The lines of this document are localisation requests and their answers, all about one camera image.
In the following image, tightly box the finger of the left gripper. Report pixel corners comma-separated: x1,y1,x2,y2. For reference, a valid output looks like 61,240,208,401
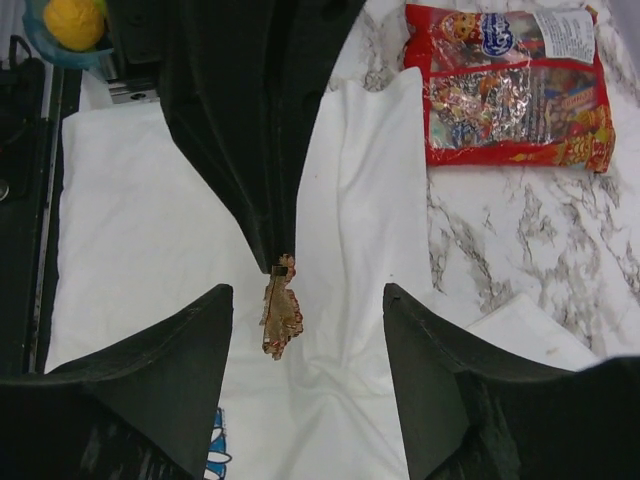
272,1,364,258

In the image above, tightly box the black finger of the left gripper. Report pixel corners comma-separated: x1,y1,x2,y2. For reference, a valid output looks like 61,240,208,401
107,0,281,275

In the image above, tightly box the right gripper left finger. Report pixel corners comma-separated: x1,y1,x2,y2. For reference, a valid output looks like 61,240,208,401
1,284,233,479

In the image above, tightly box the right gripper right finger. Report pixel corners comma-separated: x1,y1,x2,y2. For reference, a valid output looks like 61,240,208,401
383,284,639,479

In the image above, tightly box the white garment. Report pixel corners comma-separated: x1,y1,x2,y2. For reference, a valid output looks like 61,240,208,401
43,65,601,480

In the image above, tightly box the blue daisy patch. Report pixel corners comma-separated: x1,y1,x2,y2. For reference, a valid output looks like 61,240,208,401
203,407,232,480

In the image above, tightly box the red snack bag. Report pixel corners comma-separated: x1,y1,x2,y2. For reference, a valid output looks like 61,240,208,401
404,4,616,173

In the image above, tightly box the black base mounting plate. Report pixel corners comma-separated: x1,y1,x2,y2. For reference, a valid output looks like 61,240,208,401
1,67,82,376

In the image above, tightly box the teal plastic fruit bowl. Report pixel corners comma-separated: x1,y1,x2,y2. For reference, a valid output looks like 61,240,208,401
22,1,114,70

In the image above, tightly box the aluminium rail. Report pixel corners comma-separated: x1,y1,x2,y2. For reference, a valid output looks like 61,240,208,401
99,49,159,104

